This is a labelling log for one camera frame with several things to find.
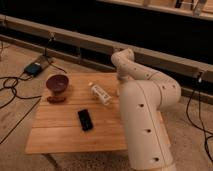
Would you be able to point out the black smartphone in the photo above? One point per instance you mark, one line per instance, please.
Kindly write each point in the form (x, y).
(85, 120)

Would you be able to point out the wooden table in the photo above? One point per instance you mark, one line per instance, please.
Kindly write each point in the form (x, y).
(57, 129)

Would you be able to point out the brown oval object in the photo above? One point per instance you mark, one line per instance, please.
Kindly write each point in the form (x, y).
(54, 99)

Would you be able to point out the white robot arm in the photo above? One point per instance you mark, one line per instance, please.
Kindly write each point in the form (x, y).
(143, 92)

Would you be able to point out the blue power adapter box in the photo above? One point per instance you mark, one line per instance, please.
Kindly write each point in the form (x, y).
(33, 69)

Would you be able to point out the white plastic bottle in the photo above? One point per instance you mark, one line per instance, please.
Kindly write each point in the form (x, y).
(98, 92)

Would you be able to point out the dark red bowl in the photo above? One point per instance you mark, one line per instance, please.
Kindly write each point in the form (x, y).
(57, 83)

